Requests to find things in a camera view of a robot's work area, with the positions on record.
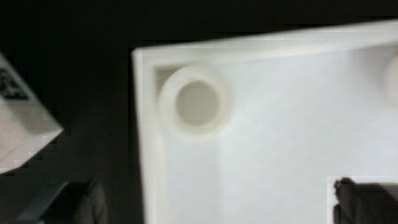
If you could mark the white leg front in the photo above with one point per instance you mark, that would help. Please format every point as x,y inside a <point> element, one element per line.
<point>29,126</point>

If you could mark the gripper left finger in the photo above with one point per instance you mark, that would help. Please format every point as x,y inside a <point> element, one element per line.
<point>70,203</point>

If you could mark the white square tabletop part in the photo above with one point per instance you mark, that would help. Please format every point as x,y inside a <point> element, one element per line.
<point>267,114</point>

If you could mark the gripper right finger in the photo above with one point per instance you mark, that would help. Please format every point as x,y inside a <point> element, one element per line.
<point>367,202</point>

